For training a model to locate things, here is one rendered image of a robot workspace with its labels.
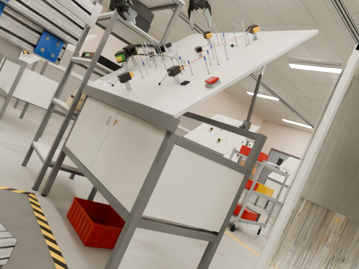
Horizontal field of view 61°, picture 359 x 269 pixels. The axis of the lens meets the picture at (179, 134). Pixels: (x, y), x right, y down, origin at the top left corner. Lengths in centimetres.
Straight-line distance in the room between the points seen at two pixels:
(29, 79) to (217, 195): 343
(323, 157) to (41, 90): 383
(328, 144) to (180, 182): 67
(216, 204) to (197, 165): 28
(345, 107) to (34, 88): 387
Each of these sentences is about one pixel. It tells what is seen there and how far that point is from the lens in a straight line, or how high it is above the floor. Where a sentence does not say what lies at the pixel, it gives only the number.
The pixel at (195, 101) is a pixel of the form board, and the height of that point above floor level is 97.
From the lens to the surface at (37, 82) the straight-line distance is 456.
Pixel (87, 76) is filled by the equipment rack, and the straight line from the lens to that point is 241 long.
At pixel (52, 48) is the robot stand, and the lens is 121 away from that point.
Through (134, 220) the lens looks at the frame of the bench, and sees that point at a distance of 138.
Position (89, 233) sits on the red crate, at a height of 8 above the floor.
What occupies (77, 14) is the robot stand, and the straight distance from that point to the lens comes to 120.
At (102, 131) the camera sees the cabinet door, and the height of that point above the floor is 64.
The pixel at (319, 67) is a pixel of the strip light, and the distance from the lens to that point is 681.
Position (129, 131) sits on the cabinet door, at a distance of 162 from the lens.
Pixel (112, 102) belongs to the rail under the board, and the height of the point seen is 82.
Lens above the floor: 79
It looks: 1 degrees up
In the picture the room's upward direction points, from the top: 25 degrees clockwise
